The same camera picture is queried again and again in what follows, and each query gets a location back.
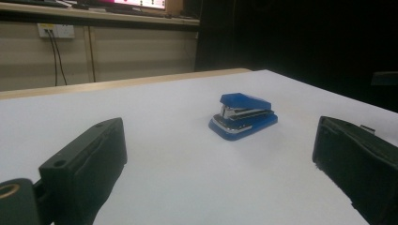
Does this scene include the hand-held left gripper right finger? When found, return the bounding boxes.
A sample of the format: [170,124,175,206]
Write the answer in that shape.
[312,115,398,225]

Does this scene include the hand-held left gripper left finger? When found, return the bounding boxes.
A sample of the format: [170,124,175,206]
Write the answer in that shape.
[38,117,129,225]

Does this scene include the blue stapler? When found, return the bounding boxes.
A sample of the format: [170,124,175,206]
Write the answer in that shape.
[207,92,279,142]

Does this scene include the wooden table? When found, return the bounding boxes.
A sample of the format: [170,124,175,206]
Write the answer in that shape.
[0,67,253,101]

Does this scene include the white table mat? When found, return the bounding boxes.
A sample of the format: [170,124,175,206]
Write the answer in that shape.
[0,68,398,225]

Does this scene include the black curtain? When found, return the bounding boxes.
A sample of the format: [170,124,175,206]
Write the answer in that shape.
[194,0,398,113]

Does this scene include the wooden shelf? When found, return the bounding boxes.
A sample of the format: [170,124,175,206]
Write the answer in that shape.
[0,1,201,27]

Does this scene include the black cable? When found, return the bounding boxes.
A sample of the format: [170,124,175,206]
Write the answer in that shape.
[45,29,58,87]
[50,29,69,86]

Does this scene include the white wall socket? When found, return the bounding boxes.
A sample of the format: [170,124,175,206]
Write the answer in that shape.
[37,22,76,39]

